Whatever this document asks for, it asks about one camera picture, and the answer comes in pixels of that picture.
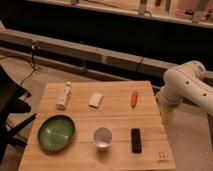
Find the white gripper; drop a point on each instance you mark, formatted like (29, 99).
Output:
(167, 101)

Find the white paper cup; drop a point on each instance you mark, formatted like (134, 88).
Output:
(102, 138)

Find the white plastic bottle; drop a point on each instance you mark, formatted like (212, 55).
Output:
(63, 97)

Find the green ceramic bowl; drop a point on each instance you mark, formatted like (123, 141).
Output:
(56, 133)

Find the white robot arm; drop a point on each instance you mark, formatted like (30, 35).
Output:
(185, 81)

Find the white sponge block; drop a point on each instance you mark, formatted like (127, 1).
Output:
(95, 99)

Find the orange carrot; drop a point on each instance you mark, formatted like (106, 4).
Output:
(134, 99)

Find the black remote control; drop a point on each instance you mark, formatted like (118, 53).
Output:
(136, 140)

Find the black chair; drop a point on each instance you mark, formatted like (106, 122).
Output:
(10, 102)

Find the grey metal rail beam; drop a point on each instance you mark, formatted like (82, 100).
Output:
(93, 62)

